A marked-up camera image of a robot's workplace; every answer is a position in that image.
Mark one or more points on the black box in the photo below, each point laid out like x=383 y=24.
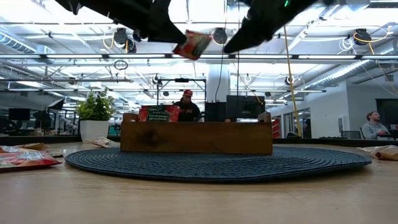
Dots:
x=214 y=112

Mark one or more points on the black softbox lamp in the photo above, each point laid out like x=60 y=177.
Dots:
x=55 y=104

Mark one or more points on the red cabinet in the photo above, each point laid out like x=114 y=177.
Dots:
x=275 y=129

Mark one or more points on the wooden three-compartment tray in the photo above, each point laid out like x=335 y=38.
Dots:
x=199 y=138

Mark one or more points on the grey office chair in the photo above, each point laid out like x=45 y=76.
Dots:
x=351 y=134

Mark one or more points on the black overhead rig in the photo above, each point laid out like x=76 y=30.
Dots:
x=182 y=80

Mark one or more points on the beige tea packet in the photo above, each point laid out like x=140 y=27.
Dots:
x=102 y=142
x=32 y=147
x=385 y=153

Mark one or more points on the round dark blue placemat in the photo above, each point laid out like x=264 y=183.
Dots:
x=217 y=166

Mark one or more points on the silver ventilation duct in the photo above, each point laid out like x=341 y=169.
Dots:
x=348 y=73

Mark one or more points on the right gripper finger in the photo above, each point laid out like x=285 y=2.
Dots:
x=248 y=43
x=241 y=37

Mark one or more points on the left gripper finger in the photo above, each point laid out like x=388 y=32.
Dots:
x=158 y=34
x=171 y=21

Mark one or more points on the black monitor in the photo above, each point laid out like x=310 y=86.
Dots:
x=18 y=114
x=245 y=107

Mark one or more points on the person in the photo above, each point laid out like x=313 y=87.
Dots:
x=188 y=112
x=374 y=129

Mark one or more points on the green plant in white pot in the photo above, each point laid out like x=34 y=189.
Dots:
x=94 y=130

